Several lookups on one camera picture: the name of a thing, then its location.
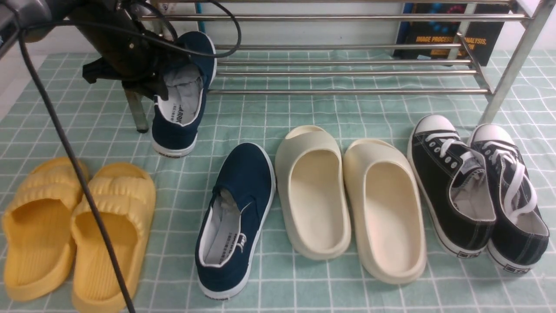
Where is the left black canvas sneaker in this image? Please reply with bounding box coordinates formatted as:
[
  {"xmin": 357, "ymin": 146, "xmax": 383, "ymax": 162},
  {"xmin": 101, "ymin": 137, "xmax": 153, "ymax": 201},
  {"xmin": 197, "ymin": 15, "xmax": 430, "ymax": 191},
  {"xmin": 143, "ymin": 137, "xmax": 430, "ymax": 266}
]
[{"xmin": 407, "ymin": 114, "xmax": 496, "ymax": 258}]

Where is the black image processing book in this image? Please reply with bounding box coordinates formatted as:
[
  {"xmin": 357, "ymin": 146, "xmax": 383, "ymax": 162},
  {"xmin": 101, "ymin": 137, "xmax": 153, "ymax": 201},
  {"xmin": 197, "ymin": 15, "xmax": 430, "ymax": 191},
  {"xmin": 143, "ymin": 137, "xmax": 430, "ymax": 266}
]
[{"xmin": 393, "ymin": 3, "xmax": 504, "ymax": 66}]

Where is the navy slip-on shoe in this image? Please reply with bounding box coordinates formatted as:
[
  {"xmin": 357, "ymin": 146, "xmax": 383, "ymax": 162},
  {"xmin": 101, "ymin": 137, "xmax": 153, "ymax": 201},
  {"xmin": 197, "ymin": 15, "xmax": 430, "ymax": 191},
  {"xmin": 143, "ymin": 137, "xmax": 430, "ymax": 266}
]
[
  {"xmin": 151, "ymin": 55, "xmax": 217, "ymax": 158},
  {"xmin": 195, "ymin": 143, "xmax": 276, "ymax": 300}
]

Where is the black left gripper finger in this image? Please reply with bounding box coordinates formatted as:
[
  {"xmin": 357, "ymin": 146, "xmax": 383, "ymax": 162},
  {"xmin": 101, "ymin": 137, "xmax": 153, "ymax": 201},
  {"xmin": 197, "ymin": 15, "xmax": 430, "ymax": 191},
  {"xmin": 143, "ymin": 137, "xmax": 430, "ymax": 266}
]
[{"xmin": 82, "ymin": 57, "xmax": 114, "ymax": 84}]

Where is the right yellow slide sandal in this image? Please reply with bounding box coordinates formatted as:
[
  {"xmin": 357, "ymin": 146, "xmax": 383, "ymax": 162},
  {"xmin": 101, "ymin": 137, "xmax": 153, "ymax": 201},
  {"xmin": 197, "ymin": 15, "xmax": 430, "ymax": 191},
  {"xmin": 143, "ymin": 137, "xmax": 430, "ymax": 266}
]
[{"xmin": 71, "ymin": 163, "xmax": 156, "ymax": 313}]

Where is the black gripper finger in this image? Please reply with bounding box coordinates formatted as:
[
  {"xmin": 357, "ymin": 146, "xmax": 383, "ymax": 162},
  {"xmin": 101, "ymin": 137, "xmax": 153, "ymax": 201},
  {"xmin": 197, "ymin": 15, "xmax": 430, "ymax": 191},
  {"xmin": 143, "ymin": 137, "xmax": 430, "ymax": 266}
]
[{"xmin": 122, "ymin": 75, "xmax": 169, "ymax": 100}]

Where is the stainless steel shoe rack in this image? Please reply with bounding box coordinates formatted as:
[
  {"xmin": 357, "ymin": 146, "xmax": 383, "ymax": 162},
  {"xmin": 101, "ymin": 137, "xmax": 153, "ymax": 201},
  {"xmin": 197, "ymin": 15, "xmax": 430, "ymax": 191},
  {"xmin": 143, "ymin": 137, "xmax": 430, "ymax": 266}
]
[{"xmin": 123, "ymin": 0, "xmax": 556, "ymax": 133}]

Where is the right cream clog slipper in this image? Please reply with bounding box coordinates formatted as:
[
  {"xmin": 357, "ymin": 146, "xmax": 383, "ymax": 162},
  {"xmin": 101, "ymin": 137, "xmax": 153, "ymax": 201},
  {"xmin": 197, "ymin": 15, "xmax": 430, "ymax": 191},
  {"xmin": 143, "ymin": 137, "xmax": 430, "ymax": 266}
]
[{"xmin": 342, "ymin": 138, "xmax": 427, "ymax": 284}]

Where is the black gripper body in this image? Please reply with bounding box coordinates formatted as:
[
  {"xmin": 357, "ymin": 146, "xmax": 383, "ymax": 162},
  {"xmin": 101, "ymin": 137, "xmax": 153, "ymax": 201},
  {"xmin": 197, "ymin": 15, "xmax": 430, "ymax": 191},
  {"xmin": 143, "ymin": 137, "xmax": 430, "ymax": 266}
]
[{"xmin": 68, "ymin": 3, "xmax": 189, "ymax": 83}]

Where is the green checked tablecloth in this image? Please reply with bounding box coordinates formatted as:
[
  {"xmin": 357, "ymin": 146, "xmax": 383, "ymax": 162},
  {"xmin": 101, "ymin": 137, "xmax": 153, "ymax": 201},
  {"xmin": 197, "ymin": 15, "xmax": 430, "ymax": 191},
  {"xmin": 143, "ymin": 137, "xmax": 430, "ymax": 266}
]
[{"xmin": 0, "ymin": 50, "xmax": 556, "ymax": 313}]

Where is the yellow slide sandal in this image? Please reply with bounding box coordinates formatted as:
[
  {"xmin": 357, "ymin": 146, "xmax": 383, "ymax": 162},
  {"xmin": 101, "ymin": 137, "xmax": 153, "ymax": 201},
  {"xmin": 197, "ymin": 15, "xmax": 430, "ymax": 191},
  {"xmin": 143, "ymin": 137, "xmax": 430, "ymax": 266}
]
[
  {"xmin": 71, "ymin": 163, "xmax": 156, "ymax": 313},
  {"xmin": 2, "ymin": 158, "xmax": 83, "ymax": 302}
]

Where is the left cream clog slipper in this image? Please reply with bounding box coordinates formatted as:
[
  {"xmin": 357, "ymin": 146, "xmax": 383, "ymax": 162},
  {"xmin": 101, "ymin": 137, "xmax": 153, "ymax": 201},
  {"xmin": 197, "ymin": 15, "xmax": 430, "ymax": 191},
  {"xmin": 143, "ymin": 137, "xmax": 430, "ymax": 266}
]
[{"xmin": 275, "ymin": 125, "xmax": 351, "ymax": 261}]

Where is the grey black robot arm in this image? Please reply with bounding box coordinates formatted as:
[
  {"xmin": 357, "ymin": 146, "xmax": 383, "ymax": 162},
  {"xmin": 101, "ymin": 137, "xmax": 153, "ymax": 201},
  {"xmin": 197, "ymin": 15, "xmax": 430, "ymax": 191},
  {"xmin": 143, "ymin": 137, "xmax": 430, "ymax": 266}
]
[{"xmin": 1, "ymin": 0, "xmax": 191, "ymax": 100}]

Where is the cream clog slipper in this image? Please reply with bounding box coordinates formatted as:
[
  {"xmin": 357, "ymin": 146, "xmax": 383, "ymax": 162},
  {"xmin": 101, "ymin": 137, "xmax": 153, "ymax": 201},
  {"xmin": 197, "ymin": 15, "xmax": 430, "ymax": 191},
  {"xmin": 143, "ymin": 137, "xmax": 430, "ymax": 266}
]
[
  {"xmin": 342, "ymin": 138, "xmax": 427, "ymax": 284},
  {"xmin": 275, "ymin": 125, "xmax": 351, "ymax": 261}
]

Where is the right black canvas sneaker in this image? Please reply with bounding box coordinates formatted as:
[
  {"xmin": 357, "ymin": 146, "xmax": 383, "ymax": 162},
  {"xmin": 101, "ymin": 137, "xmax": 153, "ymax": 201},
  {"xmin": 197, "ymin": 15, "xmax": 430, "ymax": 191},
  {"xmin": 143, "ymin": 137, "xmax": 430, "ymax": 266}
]
[{"xmin": 467, "ymin": 123, "xmax": 550, "ymax": 275}]

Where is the left yellow slide sandal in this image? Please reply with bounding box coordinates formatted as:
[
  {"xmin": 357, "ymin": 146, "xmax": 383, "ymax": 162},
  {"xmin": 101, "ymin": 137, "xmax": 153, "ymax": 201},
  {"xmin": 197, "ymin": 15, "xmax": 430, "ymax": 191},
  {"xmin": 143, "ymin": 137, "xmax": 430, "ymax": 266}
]
[{"xmin": 2, "ymin": 158, "xmax": 83, "ymax": 302}]

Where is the black canvas sneaker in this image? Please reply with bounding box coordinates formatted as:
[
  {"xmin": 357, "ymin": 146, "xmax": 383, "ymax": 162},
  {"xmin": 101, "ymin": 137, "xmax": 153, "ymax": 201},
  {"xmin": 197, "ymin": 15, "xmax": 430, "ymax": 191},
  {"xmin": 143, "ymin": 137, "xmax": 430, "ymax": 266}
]
[
  {"xmin": 407, "ymin": 114, "xmax": 496, "ymax": 258},
  {"xmin": 467, "ymin": 123, "xmax": 550, "ymax": 275}
]

